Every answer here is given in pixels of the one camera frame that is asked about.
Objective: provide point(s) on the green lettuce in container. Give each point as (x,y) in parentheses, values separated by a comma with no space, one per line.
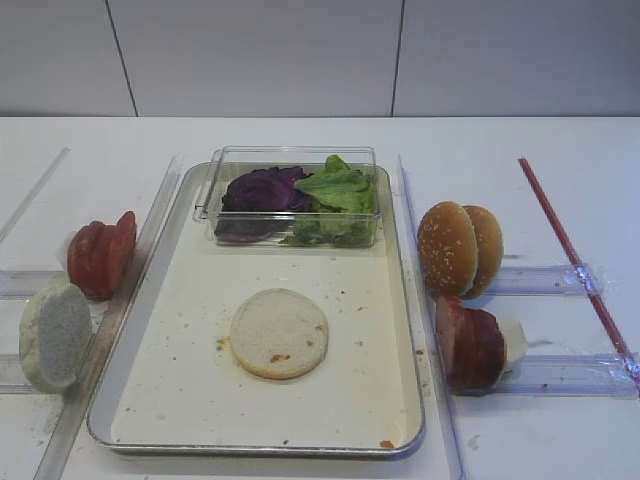
(342,201)

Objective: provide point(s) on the front meat patty slice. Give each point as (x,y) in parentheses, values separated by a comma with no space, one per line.
(453,334)

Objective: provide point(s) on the rear meat patty slices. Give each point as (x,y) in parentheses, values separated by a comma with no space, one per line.
(479,352)

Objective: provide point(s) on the front tomato slice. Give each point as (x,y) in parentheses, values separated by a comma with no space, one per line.
(120,252)

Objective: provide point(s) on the white cheese slice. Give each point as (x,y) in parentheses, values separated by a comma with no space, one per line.
(515,342)

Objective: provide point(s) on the rear tomato slices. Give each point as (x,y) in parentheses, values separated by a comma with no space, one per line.
(87,257)

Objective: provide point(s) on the white bread bun slice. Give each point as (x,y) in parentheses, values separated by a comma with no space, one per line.
(54,332)

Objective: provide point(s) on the clear plastic container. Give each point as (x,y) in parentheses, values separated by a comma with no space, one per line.
(233,161)

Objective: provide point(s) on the purple cabbage leaves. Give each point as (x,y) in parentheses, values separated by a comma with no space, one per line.
(269,190)

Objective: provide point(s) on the bottom bun slice on tray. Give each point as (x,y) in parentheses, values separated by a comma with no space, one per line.
(279,334)

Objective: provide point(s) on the front sesame bun top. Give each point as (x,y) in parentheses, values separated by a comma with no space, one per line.
(447,249)

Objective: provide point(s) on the silver metal baking tray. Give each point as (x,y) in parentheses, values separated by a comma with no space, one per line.
(172,384)

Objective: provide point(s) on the rear bun top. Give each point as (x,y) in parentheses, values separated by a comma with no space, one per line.
(490,248)

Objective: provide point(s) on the upper right clear holder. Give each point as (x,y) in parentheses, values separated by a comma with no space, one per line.
(571,280)

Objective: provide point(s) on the clear holder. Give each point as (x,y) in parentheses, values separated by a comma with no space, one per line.
(571,280)
(599,375)
(12,378)
(22,284)

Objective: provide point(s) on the lower right clear holder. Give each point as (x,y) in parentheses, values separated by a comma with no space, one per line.
(599,375)

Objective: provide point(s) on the upper left clear holder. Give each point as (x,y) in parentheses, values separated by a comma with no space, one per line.
(22,284)

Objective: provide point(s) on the lower left clear holder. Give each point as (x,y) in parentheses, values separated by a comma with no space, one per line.
(12,378)

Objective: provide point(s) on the red plastic strip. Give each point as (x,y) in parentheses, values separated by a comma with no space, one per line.
(598,304)

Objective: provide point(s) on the clear rail left of tray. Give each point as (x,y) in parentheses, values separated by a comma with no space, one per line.
(77,399)

